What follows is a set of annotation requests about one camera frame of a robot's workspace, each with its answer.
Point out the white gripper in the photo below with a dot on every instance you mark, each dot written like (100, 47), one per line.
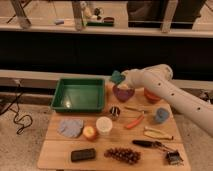
(125, 82)

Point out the teal green sponge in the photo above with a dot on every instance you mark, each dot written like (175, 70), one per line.
(117, 77)

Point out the red bowl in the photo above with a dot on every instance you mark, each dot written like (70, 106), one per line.
(151, 97)

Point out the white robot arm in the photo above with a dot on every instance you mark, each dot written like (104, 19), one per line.
(156, 79)

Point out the purple bowl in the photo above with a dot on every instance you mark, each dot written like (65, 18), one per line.
(122, 92)

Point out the thin metal spoon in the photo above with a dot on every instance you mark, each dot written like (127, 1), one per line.
(136, 109)

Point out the small metal cup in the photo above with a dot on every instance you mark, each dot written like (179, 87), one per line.
(114, 113)

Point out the green plastic tray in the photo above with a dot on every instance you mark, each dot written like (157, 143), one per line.
(79, 95)

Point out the white round cup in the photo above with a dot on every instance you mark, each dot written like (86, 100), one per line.
(104, 125)

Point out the blue plush toy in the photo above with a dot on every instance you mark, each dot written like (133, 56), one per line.
(161, 115)

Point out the yellow banana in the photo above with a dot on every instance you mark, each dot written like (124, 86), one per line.
(157, 134)

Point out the red yellow apple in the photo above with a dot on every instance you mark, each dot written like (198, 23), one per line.
(90, 133)

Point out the blue folded cloth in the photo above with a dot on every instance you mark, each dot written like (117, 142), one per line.
(70, 128)

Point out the bunch of dark grapes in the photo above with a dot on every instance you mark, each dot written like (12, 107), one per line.
(126, 155)

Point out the black rectangular block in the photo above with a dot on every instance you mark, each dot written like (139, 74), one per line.
(84, 154)

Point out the black binder clip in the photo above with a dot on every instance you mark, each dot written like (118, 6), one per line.
(174, 158)

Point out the black handled knife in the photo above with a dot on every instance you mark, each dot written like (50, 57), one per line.
(154, 144)

